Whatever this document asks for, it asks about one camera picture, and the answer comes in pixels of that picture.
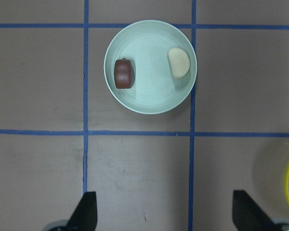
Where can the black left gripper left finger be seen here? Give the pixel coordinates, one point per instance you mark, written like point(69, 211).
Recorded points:
point(84, 217)

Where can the white half-round bun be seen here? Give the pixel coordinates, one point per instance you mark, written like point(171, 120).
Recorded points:
point(178, 61)

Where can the mint green round plate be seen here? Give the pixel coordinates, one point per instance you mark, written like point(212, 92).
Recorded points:
point(146, 44)

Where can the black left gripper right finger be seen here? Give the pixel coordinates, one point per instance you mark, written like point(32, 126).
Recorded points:
point(248, 216)

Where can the dark red bun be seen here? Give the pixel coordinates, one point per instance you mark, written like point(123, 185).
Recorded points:
point(124, 73)

